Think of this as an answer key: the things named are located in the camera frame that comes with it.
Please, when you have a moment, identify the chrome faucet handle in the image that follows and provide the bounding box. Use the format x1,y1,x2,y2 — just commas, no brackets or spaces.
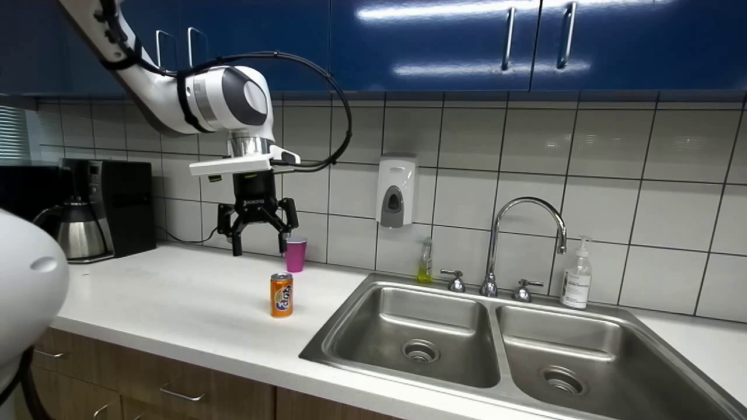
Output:
508,278,547,303
438,268,469,293

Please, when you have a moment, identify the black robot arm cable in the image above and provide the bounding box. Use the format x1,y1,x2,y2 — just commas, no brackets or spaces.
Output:
92,0,354,175

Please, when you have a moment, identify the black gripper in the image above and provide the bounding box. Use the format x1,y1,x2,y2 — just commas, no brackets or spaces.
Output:
215,170,300,259

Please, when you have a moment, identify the window blind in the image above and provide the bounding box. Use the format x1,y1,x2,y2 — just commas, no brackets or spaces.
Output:
0,102,41,166

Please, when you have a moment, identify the steel coffee carafe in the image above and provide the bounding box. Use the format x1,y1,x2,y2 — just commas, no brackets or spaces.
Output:
53,198,111,263

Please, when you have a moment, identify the white wall soap dispenser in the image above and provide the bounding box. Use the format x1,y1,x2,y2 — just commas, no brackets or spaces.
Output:
375,156,418,229

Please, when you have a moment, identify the dark grey appliance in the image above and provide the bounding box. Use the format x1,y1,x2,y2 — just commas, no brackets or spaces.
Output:
0,162,66,235

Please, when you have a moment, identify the chrome gooseneck faucet spout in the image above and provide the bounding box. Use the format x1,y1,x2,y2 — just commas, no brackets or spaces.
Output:
478,194,569,298

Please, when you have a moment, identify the orange soda can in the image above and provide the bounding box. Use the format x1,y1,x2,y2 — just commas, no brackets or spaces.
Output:
269,271,296,320

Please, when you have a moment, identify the stainless steel double sink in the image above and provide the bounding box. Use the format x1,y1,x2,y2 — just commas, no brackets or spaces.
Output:
298,272,747,420

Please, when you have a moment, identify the black power cord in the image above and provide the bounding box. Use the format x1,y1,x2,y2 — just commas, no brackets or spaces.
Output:
155,224,236,250

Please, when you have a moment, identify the wooden base cabinet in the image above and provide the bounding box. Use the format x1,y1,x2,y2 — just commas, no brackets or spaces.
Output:
28,324,400,420

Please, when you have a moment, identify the pink plastic cup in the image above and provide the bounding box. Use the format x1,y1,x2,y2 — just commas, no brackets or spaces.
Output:
282,235,307,274

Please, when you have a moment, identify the blue cabinet door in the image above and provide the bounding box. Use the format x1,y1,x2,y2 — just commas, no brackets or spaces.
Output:
176,0,334,95
328,0,537,93
0,0,180,100
535,0,747,95

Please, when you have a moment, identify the clear pump soap bottle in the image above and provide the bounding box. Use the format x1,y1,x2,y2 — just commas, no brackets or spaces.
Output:
561,235,596,309

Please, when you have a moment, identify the green dish soap bottle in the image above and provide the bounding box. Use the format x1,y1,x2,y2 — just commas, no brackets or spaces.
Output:
414,235,437,287

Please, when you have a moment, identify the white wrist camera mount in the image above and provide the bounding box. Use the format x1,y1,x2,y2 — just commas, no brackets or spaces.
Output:
186,148,303,177

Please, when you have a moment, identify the silver cabinet door handle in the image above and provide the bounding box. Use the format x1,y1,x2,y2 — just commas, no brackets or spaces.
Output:
152,28,171,70
502,5,518,71
561,0,581,71
185,26,208,70

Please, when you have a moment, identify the black coffee maker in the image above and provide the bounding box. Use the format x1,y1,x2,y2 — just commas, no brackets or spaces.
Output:
59,156,159,266

